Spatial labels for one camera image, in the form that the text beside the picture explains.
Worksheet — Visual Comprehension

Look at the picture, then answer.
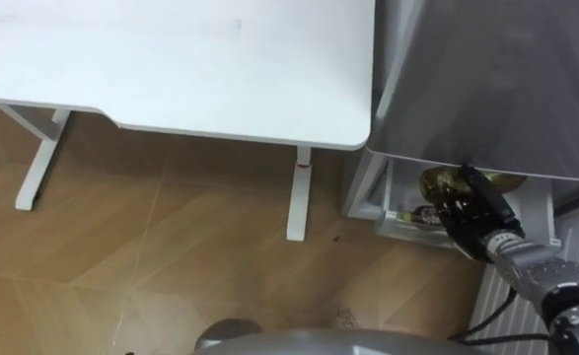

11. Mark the green-capped tea bottle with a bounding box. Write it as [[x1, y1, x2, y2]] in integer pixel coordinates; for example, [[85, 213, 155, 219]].
[[418, 165, 528, 206]]

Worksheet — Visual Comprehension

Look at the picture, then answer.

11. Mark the white desk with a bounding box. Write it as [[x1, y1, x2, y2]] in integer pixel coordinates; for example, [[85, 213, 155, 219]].
[[0, 0, 377, 243]]

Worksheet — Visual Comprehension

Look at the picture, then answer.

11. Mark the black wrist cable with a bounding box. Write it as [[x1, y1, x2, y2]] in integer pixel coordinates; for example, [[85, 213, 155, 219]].
[[447, 288, 554, 346]]

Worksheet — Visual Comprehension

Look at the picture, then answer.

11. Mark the yellow-capped dark tea bottle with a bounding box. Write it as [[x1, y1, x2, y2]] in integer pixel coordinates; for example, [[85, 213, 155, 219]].
[[400, 204, 443, 227]]

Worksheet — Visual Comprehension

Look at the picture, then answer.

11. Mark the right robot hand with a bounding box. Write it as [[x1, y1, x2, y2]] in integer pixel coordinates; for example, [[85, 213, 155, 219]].
[[434, 165, 527, 262]]

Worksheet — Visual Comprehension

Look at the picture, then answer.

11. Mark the clear fridge drawer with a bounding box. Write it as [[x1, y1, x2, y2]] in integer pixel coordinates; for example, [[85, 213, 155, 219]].
[[373, 209, 468, 250]]

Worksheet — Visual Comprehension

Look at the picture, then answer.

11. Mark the robot body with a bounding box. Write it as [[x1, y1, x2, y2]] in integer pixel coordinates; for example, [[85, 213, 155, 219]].
[[192, 318, 500, 355]]

